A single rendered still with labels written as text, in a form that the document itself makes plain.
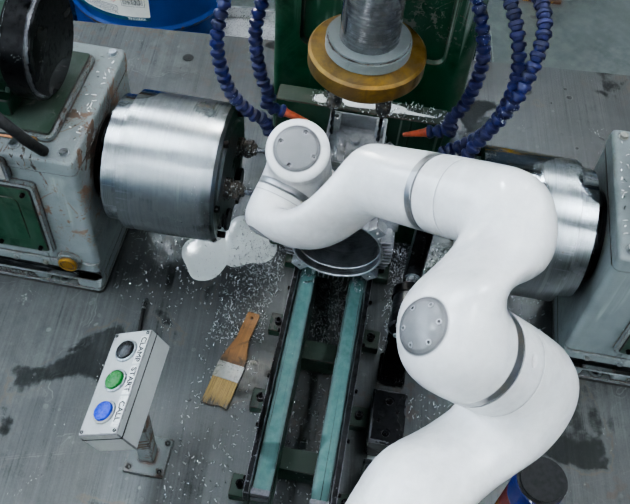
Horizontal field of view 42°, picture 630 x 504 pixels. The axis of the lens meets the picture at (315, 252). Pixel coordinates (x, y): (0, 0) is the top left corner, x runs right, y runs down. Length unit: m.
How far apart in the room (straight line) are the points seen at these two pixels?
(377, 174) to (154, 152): 0.53
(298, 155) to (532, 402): 0.45
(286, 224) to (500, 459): 0.40
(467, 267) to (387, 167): 0.22
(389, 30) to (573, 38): 2.50
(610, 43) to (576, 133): 1.70
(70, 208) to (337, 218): 0.59
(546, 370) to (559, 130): 1.28
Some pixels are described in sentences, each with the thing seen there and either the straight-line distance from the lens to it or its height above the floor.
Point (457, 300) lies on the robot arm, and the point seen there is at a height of 1.56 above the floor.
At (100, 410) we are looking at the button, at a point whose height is 1.07.
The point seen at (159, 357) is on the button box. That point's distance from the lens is 1.25.
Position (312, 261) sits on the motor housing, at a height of 0.95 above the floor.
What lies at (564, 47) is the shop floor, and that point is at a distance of 3.61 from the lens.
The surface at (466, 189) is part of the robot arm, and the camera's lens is 0.84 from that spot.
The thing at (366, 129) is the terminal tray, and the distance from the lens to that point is 1.46.
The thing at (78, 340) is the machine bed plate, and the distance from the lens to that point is 1.59.
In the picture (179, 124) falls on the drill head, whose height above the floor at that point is 1.16.
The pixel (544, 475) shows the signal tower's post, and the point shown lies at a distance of 1.04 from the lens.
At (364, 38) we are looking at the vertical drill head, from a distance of 1.21.
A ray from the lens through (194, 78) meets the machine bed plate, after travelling 2.02.
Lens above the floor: 2.14
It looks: 53 degrees down
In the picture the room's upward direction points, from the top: 6 degrees clockwise
